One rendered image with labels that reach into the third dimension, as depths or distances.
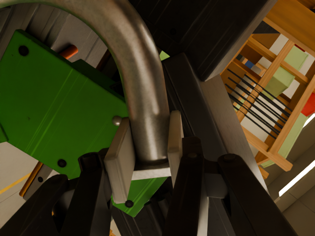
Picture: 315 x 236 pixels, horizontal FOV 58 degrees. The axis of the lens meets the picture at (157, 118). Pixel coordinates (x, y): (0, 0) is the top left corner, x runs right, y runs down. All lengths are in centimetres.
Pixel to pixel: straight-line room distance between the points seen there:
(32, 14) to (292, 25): 86
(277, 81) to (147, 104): 337
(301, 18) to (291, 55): 278
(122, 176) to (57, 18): 20
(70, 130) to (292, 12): 87
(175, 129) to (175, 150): 3
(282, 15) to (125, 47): 89
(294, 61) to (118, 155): 367
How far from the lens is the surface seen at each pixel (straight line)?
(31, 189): 53
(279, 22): 104
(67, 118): 31
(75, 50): 76
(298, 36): 105
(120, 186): 17
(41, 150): 34
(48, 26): 31
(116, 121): 29
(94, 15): 19
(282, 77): 357
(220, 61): 33
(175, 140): 16
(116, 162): 16
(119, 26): 18
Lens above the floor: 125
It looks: 6 degrees down
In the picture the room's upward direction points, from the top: 129 degrees clockwise
